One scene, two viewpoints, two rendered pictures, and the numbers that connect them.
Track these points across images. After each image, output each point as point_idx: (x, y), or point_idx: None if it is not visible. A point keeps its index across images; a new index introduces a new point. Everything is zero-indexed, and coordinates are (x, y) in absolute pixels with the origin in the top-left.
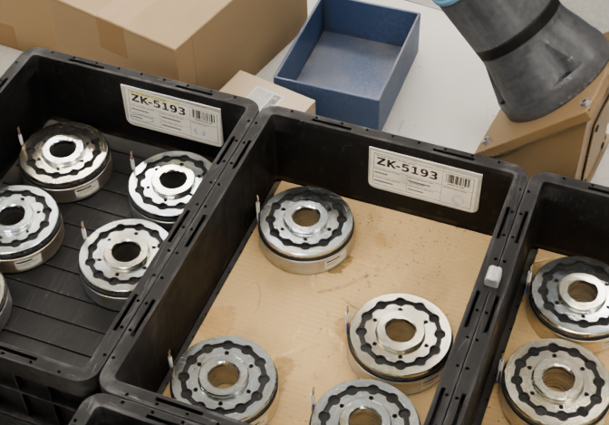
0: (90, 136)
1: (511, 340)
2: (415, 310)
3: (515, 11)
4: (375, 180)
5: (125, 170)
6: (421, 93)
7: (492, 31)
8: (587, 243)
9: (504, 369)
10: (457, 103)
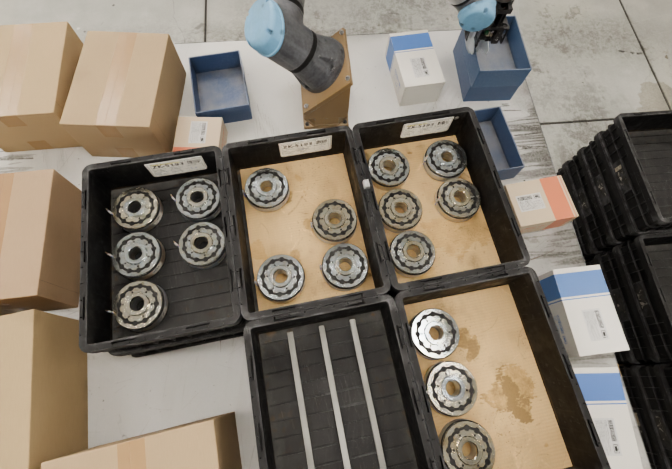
0: (141, 193)
1: None
2: (334, 206)
3: (302, 47)
4: (284, 154)
5: (167, 199)
6: (257, 87)
7: (295, 60)
8: (378, 141)
9: None
10: (274, 86)
